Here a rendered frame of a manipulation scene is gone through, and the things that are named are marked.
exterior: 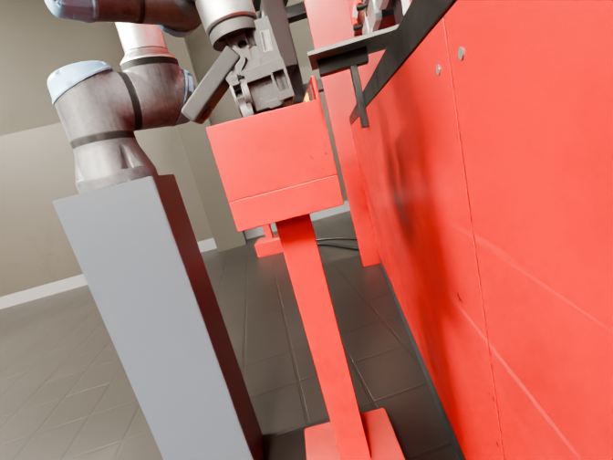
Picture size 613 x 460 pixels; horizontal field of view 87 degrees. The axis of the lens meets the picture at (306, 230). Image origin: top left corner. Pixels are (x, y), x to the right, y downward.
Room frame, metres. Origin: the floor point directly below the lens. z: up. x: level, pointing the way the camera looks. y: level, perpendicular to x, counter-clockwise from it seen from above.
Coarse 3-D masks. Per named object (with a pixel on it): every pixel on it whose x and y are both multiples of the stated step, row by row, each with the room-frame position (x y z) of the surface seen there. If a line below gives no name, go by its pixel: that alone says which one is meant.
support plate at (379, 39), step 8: (376, 32) 0.93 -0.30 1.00; (384, 32) 0.93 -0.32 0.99; (392, 32) 0.94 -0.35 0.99; (352, 40) 0.94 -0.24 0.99; (360, 40) 0.94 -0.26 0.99; (368, 40) 0.95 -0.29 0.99; (376, 40) 0.98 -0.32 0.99; (384, 40) 1.00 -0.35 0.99; (320, 48) 0.95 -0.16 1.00; (328, 48) 0.95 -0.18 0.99; (336, 48) 0.95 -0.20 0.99; (344, 48) 0.97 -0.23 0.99; (352, 48) 1.00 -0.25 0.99; (368, 48) 1.04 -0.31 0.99; (376, 48) 1.06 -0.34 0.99; (384, 48) 1.09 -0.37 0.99; (312, 56) 0.97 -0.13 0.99; (320, 56) 0.99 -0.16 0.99; (328, 56) 1.01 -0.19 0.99; (312, 64) 1.05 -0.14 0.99
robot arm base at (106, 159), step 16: (80, 144) 0.65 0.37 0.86; (96, 144) 0.65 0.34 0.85; (112, 144) 0.66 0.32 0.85; (128, 144) 0.68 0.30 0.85; (80, 160) 0.65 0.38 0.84; (96, 160) 0.64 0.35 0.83; (112, 160) 0.65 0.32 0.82; (128, 160) 0.67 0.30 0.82; (144, 160) 0.69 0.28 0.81; (80, 176) 0.66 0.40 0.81; (96, 176) 0.63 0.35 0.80; (112, 176) 0.64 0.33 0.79; (128, 176) 0.65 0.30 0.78; (144, 176) 0.67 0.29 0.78; (80, 192) 0.65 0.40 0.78
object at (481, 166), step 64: (512, 0) 0.20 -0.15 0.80; (576, 0) 0.16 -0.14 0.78; (448, 64) 0.31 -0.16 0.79; (512, 64) 0.21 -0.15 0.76; (576, 64) 0.16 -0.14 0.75; (384, 128) 0.74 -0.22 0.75; (448, 128) 0.34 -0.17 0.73; (512, 128) 0.22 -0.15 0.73; (576, 128) 0.16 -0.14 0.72; (384, 192) 0.95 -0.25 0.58; (448, 192) 0.37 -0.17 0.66; (512, 192) 0.23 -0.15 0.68; (576, 192) 0.16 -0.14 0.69; (384, 256) 1.42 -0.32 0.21; (448, 256) 0.41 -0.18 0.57; (512, 256) 0.24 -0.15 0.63; (576, 256) 0.17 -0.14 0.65; (448, 320) 0.46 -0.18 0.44; (512, 320) 0.25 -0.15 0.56; (576, 320) 0.17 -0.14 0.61; (448, 384) 0.55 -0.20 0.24; (512, 384) 0.26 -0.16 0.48; (576, 384) 0.17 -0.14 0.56; (512, 448) 0.28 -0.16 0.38; (576, 448) 0.18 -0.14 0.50
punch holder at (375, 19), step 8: (368, 0) 1.25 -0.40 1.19; (368, 8) 1.27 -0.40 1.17; (376, 8) 1.16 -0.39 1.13; (392, 8) 1.15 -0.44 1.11; (368, 16) 1.30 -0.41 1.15; (376, 16) 1.17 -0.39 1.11; (384, 16) 1.16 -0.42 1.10; (392, 16) 1.18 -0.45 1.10; (376, 24) 1.21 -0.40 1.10; (384, 24) 1.23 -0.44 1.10; (392, 24) 1.25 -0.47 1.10
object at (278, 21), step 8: (264, 0) 2.01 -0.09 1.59; (272, 0) 2.02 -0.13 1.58; (280, 0) 2.03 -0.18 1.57; (264, 8) 2.01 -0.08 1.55; (272, 8) 2.02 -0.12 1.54; (280, 8) 2.03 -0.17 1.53; (264, 16) 2.05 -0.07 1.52; (272, 16) 2.02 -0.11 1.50; (280, 16) 2.02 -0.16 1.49; (272, 24) 2.02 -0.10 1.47; (280, 24) 2.02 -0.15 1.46; (280, 32) 2.02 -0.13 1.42; (288, 32) 2.03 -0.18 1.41; (280, 40) 2.02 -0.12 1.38; (288, 40) 2.03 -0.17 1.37; (280, 48) 2.02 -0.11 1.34; (288, 48) 2.02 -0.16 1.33; (288, 56) 2.02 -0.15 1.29; (288, 64) 2.02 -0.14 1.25; (296, 64) 2.03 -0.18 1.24
